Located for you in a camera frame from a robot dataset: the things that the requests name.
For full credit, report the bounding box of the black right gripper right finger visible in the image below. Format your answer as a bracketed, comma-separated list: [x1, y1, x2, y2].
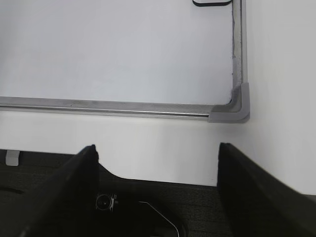
[217, 143, 316, 237]

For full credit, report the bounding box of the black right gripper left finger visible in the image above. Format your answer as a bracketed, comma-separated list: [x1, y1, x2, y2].
[14, 145, 99, 237]

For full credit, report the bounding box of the white board eraser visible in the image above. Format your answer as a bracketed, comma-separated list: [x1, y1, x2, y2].
[192, 0, 232, 7]

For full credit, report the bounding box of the black robot base with screw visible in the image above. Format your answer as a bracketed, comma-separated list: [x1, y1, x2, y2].
[94, 193, 188, 237]

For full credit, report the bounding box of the white table bracket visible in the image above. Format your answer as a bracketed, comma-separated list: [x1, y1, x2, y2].
[5, 150, 20, 166]

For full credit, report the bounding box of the white board with aluminium frame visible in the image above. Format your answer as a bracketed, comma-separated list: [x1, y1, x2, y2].
[0, 0, 250, 123]

